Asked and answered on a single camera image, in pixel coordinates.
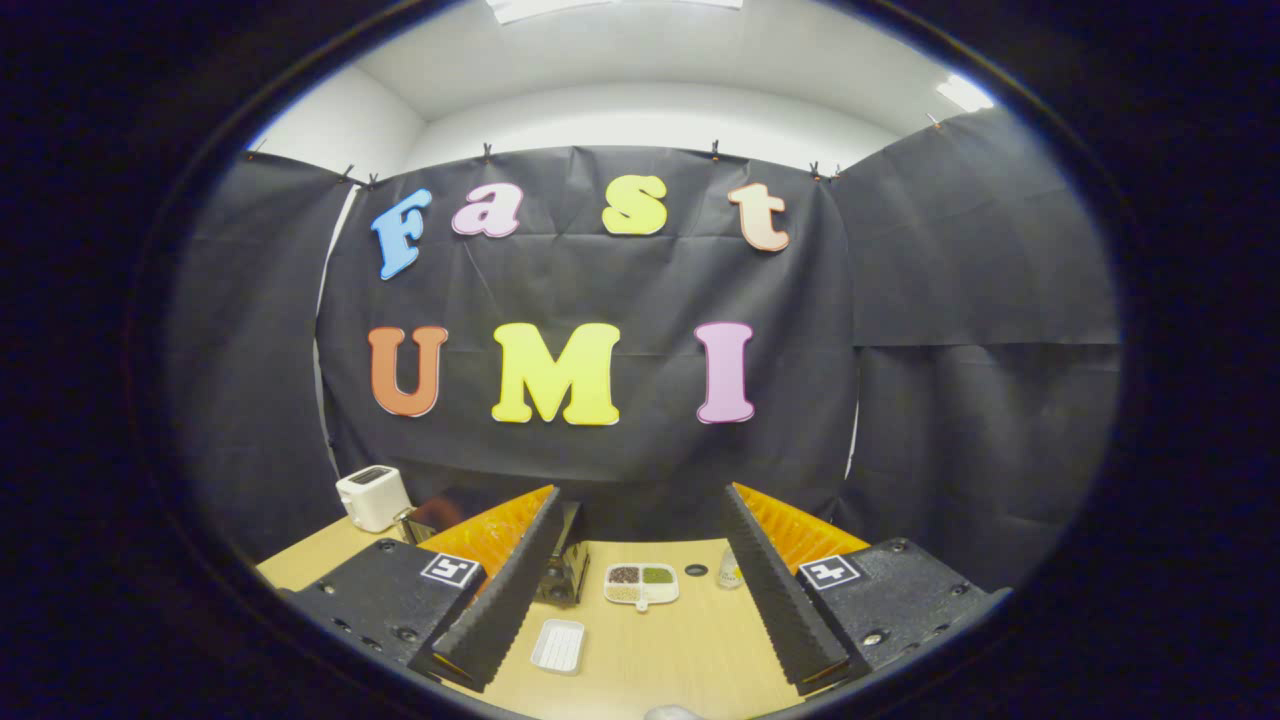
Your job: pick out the small clear bottle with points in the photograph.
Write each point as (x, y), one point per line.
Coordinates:
(731, 570)

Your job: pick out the white divided dish with grains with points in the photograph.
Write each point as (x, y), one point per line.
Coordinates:
(641, 585)

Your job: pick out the small ceiling light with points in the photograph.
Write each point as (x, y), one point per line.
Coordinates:
(965, 93)

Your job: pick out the white bread toaster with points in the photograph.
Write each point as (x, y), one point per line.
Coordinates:
(372, 497)

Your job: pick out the long ceiling light panel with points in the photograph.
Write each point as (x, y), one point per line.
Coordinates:
(610, 7)

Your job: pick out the white rectangular tray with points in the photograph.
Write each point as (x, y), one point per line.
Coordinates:
(558, 646)

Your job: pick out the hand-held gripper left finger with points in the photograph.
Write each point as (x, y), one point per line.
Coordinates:
(520, 580)

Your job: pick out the black toaster oven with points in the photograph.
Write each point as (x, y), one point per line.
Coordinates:
(567, 572)

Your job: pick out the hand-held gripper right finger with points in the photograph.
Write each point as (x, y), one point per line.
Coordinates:
(775, 590)

